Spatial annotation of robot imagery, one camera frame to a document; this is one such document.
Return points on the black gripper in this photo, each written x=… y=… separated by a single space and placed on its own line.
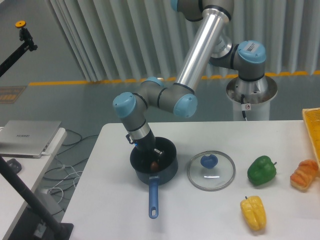
x=146 y=142

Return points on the brown egg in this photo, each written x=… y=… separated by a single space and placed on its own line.
x=154 y=167

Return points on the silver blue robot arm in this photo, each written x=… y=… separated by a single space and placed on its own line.
x=210 y=46

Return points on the dark blue saucepan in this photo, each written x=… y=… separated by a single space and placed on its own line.
x=141 y=162

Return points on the glass lid blue knob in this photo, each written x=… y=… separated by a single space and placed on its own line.
x=211 y=170

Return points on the green bell pepper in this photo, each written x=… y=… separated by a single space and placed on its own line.
x=261 y=171

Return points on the yellow bell pepper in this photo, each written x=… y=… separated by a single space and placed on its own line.
x=253 y=211

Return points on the black tripod pole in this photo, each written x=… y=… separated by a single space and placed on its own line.
x=60 y=231

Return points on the silver Huawei laptop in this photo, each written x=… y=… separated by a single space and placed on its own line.
x=27 y=138

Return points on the orange croissant bread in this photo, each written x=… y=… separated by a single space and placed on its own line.
x=304 y=175

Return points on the white side table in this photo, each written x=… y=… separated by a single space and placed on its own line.
x=12 y=204

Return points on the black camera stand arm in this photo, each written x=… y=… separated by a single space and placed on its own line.
x=27 y=45

